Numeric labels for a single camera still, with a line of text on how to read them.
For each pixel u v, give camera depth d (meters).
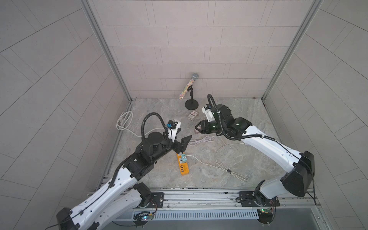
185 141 0.58
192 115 1.05
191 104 1.12
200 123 0.68
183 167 0.79
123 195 0.57
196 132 0.72
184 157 0.77
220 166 0.81
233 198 0.72
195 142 0.89
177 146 0.58
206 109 0.68
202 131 0.67
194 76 0.93
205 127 0.65
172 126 0.54
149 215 0.67
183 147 0.59
